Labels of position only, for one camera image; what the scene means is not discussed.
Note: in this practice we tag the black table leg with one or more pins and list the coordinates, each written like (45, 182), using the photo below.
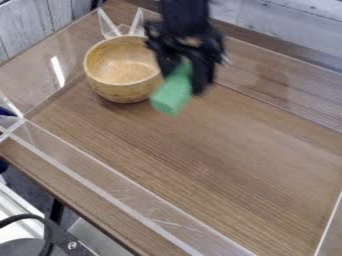
(57, 211)

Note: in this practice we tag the black metal bracket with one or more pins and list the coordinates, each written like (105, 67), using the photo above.
(65, 243)

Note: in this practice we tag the clear acrylic tray wall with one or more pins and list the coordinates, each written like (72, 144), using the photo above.
(235, 179)

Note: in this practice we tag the light wooden bowl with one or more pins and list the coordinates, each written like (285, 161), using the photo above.
(122, 70)

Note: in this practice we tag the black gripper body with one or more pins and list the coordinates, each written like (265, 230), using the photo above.
(208, 42)

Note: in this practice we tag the green rectangular block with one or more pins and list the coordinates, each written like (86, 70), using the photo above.
(174, 93)

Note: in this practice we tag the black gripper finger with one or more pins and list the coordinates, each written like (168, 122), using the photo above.
(204, 73)
(169, 60)

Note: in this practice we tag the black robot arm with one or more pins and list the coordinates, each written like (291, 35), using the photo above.
(186, 17)

